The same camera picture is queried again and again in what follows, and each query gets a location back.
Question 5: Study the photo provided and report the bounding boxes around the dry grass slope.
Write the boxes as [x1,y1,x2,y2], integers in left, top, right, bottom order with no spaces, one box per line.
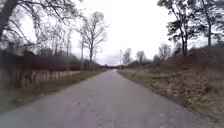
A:
[117,46,224,124]

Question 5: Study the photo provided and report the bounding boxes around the row of bare trees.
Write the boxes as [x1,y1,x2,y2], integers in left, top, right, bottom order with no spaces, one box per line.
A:
[0,0,109,73]

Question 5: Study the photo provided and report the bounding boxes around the dark hedge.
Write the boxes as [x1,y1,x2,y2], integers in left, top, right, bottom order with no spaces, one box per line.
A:
[0,49,101,88]

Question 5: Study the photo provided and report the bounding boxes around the distant bare trees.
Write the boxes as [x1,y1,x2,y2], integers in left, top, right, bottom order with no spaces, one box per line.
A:
[121,43,173,68]

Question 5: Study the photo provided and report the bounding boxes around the grey asphalt path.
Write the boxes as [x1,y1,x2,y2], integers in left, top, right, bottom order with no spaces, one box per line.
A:
[0,69,214,128]

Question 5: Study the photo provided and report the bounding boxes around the group of dark pine trees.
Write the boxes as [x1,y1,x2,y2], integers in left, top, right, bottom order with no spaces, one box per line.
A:
[157,0,224,56]

